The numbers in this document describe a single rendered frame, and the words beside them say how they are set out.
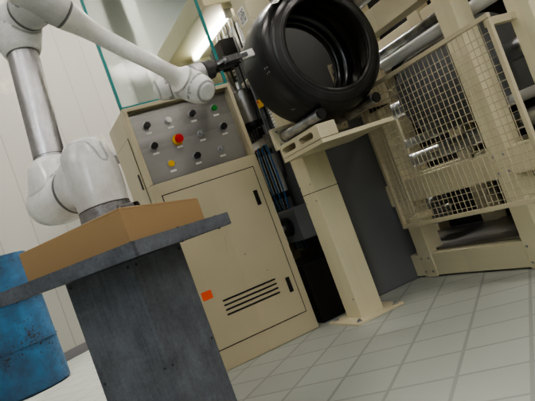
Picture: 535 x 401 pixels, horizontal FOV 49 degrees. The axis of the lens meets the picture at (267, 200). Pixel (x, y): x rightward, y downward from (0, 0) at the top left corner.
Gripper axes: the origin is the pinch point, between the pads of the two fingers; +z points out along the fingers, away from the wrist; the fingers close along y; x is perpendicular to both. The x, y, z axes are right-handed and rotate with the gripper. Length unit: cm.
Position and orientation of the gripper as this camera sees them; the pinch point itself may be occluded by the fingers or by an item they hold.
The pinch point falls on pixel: (246, 54)
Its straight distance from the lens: 244.8
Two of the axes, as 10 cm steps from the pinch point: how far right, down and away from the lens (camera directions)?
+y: -3.9, 1.7, 9.1
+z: 8.0, -4.3, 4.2
